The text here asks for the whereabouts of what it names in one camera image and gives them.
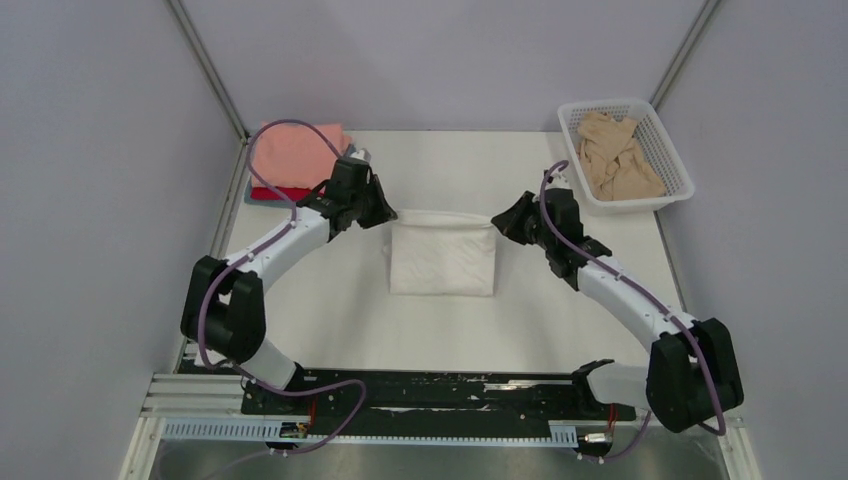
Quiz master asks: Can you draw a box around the white t shirt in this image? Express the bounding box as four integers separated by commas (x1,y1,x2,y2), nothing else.
388,209,497,297

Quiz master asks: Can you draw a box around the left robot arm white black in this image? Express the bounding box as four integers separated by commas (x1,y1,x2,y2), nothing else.
180,149,397,414

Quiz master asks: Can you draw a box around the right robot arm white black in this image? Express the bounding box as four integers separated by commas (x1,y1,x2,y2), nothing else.
491,188,745,433

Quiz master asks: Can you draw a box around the folded pink t shirt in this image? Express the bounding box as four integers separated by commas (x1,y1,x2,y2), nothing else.
252,124,338,189

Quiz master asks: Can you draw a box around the beige t shirt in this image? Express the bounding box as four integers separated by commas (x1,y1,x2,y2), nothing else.
577,111,667,202

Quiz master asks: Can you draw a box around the white plastic basket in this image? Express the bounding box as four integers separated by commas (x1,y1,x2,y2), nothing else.
557,98,695,215

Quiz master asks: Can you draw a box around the folded red t shirt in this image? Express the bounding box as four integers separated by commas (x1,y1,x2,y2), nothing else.
247,186,311,202

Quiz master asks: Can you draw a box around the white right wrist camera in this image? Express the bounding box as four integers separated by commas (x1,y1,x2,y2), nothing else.
545,170,571,189

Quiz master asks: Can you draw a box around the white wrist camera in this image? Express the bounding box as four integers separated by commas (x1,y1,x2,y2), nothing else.
545,170,571,189
349,148,371,163

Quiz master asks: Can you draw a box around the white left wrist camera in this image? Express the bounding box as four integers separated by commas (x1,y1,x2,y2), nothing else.
349,148,371,163

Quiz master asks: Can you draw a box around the left corner frame post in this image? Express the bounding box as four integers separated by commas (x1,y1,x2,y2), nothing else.
164,0,250,143

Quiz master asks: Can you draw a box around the corner frame post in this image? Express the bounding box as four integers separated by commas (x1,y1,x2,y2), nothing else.
164,0,250,143
649,0,723,110

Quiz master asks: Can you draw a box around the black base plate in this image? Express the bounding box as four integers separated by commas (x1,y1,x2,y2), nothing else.
241,368,636,438

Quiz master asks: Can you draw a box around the aluminium frame rail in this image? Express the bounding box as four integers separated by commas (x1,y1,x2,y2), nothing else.
119,374,757,480

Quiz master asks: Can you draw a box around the right corner frame post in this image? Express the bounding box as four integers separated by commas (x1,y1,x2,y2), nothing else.
649,0,723,110

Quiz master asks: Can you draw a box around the white slotted cable duct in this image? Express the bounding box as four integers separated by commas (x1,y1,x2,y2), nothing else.
162,417,578,448

